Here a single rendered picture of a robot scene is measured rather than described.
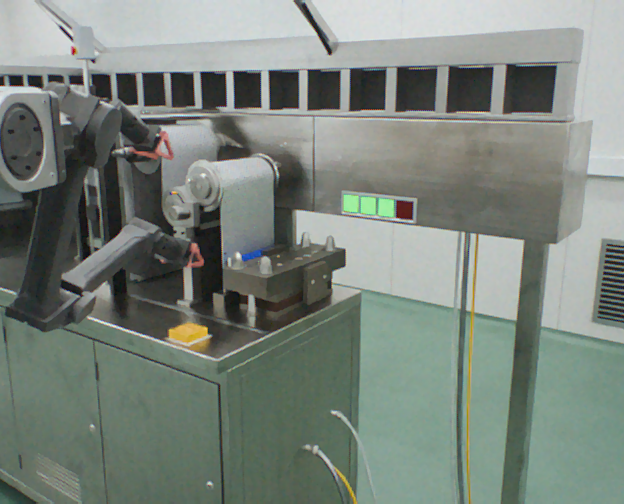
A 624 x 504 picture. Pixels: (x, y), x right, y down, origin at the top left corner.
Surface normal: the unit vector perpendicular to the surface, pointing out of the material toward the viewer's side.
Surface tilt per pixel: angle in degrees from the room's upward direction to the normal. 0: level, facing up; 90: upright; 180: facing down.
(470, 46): 90
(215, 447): 90
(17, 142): 90
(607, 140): 90
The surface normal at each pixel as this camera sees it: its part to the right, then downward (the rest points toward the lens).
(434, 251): -0.58, 0.20
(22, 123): 0.99, 0.04
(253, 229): 0.81, 0.15
